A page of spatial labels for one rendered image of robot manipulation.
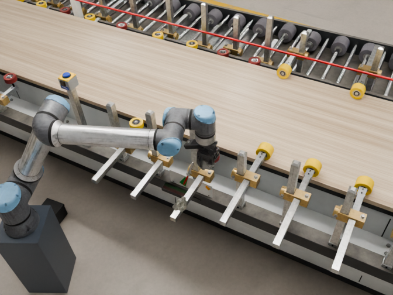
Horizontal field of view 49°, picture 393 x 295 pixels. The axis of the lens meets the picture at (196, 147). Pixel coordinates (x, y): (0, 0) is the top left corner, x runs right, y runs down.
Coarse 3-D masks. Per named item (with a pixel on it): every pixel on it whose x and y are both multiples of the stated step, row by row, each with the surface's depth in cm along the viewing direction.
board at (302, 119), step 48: (0, 0) 354; (0, 48) 304; (48, 48) 301; (96, 48) 298; (144, 48) 296; (192, 48) 293; (96, 96) 262; (144, 96) 260; (192, 96) 258; (240, 96) 256; (288, 96) 254; (336, 96) 252; (240, 144) 228; (288, 144) 227; (336, 144) 225; (384, 144) 224; (384, 192) 203
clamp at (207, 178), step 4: (188, 168) 223; (192, 172) 222; (196, 172) 220; (200, 172) 220; (204, 172) 220; (212, 172) 220; (192, 176) 225; (196, 176) 223; (204, 176) 219; (208, 176) 218; (212, 176) 221; (204, 180) 222; (208, 180) 220
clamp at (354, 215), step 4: (336, 208) 189; (340, 208) 189; (336, 212) 189; (340, 212) 188; (352, 212) 187; (356, 212) 187; (360, 212) 187; (336, 216) 189; (340, 216) 188; (344, 216) 187; (348, 216) 186; (352, 216) 186; (356, 216) 186; (340, 220) 190; (344, 220) 189; (356, 220) 185; (360, 220) 184; (364, 220) 184; (356, 224) 187; (360, 224) 186
